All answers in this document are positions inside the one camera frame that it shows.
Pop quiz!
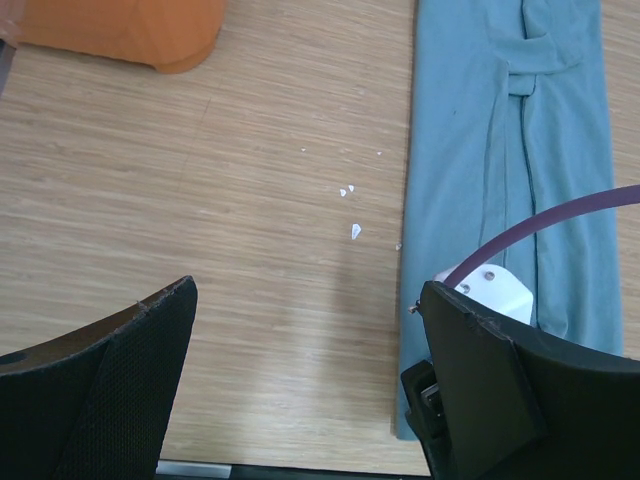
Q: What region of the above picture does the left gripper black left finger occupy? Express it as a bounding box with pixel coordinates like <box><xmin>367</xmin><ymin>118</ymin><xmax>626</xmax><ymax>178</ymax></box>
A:
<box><xmin>1</xmin><ymin>276</ymin><xmax>198</xmax><ymax>479</ymax></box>

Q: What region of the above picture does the orange plastic laundry basket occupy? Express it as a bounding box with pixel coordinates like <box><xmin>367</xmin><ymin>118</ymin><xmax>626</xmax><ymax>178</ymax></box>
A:
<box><xmin>1</xmin><ymin>0</ymin><xmax>227</xmax><ymax>74</ymax></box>

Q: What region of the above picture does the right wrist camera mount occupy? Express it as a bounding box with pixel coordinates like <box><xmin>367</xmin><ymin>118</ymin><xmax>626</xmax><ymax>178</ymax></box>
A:
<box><xmin>454</xmin><ymin>263</ymin><xmax>534</xmax><ymax>326</ymax></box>

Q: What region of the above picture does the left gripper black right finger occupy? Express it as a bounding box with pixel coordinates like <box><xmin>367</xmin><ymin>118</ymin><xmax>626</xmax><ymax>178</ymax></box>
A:
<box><xmin>420</xmin><ymin>281</ymin><xmax>639</xmax><ymax>479</ymax></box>

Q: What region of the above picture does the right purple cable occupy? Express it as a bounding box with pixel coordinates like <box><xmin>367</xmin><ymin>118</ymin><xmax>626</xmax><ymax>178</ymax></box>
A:
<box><xmin>447</xmin><ymin>184</ymin><xmax>640</xmax><ymax>289</ymax></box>

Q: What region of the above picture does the blue-grey t shirt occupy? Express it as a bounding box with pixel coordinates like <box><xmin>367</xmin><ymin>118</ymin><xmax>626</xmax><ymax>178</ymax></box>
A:
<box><xmin>395</xmin><ymin>1</ymin><xmax>624</xmax><ymax>440</ymax></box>

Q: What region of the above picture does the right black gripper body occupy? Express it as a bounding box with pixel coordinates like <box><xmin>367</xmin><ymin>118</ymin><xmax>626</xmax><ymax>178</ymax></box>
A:
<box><xmin>400</xmin><ymin>360</ymin><xmax>445</xmax><ymax>450</ymax></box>

